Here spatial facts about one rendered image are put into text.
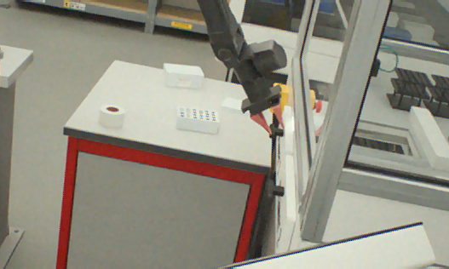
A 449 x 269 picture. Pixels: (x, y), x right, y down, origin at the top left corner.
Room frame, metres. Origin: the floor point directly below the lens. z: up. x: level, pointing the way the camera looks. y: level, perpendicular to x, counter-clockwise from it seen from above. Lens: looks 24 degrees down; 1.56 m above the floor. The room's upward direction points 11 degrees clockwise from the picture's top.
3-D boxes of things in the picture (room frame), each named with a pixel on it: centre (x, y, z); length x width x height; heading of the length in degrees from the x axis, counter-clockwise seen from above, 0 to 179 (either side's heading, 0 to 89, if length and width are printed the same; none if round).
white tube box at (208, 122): (1.85, 0.09, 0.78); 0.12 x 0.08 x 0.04; 99
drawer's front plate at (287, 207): (1.25, -0.15, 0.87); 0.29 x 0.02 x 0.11; 0
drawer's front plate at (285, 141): (1.57, -0.15, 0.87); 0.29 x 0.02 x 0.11; 0
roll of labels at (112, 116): (1.75, 0.33, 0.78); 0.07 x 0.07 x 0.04
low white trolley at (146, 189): (1.98, 0.15, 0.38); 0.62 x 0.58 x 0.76; 0
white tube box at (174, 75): (2.18, 0.18, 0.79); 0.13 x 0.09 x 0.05; 107
